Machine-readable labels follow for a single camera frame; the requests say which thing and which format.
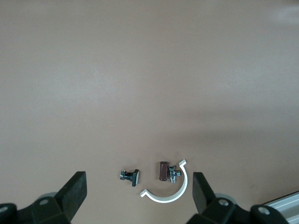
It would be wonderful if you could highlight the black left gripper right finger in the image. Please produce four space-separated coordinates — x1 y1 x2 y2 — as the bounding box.
186 172 252 224

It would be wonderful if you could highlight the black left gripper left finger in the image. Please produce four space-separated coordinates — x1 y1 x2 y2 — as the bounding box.
17 171 88 224

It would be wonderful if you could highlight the black square push button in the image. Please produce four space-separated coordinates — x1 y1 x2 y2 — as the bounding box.
119 168 142 187

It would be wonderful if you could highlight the white semicircular pipe clamp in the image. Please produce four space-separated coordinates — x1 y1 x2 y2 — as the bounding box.
139 159 187 203

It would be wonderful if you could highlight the aluminium table edge rail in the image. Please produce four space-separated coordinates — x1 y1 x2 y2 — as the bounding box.
267 190 299 224

